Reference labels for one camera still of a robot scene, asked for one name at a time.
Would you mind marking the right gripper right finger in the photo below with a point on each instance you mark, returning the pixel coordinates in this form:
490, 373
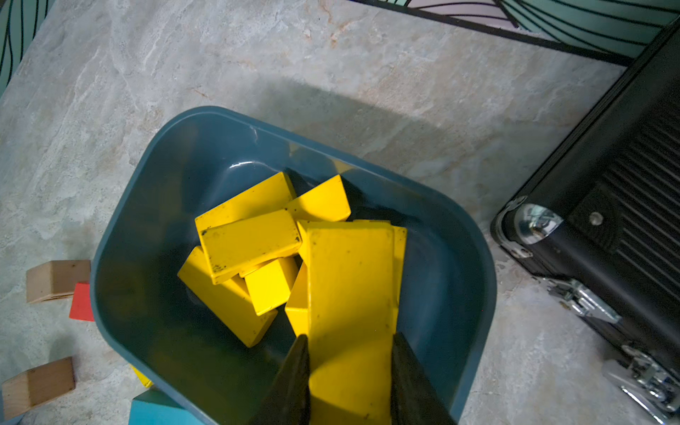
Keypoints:
413, 398

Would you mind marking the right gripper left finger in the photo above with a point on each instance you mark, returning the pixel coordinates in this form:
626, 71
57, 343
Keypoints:
288, 398

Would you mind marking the yellow long block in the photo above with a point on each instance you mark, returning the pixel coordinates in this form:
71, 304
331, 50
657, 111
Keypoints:
350, 315

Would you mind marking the yellow small cube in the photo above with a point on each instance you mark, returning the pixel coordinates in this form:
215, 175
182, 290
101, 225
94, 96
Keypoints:
270, 285

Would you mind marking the teal long block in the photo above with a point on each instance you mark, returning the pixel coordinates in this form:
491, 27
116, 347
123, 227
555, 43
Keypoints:
155, 407

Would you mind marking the yellow block beside red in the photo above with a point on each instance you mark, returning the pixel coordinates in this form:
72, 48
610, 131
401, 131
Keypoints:
147, 383

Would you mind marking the yellow arch block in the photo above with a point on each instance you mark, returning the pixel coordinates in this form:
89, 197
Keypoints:
242, 245

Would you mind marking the yellow block in bin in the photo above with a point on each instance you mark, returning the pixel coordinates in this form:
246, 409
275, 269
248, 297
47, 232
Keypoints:
325, 202

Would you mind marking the lettered wood cube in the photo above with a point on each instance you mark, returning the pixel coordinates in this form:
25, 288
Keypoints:
37, 386
55, 279

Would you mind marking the teal plastic bin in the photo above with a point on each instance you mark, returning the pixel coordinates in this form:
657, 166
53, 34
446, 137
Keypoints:
209, 154

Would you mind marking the black hard case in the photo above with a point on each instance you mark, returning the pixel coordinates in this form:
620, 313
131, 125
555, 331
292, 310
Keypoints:
598, 223

